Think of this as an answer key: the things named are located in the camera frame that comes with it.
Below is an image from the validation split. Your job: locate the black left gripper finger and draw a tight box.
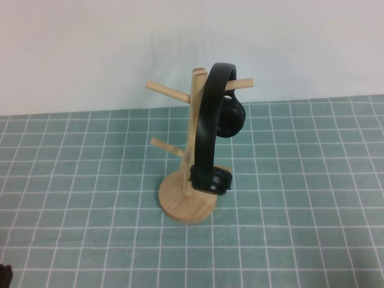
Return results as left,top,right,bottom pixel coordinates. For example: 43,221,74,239
0,263,13,288

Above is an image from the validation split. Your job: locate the black over-ear headphones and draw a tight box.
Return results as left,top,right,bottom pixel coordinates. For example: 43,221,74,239
188,62,246,196

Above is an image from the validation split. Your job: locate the wooden peg headphone stand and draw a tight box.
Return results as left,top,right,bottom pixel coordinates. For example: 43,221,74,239
145,68,254,225

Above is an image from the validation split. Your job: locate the green white-grid tablecloth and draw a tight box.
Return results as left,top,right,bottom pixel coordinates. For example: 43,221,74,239
0,95,384,288

